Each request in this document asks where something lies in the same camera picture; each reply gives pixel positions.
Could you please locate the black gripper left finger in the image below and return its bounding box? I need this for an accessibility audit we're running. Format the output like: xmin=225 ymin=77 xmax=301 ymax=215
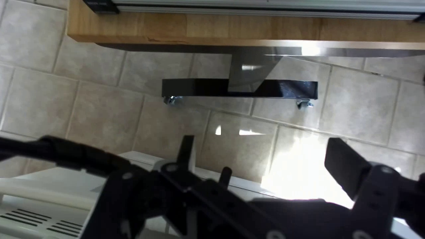
xmin=81 ymin=134 xmax=285 ymax=239

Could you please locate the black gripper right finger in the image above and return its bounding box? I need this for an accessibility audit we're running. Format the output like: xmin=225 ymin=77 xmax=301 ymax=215
xmin=324 ymin=136 xmax=425 ymax=239

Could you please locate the small metal caster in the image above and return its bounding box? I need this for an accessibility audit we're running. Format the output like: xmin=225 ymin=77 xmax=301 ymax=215
xmin=295 ymin=96 xmax=315 ymax=111
xmin=164 ymin=92 xmax=184 ymax=108

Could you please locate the black metal table leg base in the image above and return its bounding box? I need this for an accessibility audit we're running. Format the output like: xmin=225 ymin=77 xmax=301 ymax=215
xmin=160 ymin=43 xmax=322 ymax=111

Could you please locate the white gas stove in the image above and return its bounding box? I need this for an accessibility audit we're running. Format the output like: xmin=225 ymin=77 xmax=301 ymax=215
xmin=0 ymin=167 xmax=108 ymax=239

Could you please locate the wooden table edge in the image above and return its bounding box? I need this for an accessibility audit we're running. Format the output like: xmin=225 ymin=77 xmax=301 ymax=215
xmin=66 ymin=0 xmax=425 ymax=58

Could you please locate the aluminium frame rail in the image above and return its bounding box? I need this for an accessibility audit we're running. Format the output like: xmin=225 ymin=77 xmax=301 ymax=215
xmin=83 ymin=0 xmax=425 ymax=22

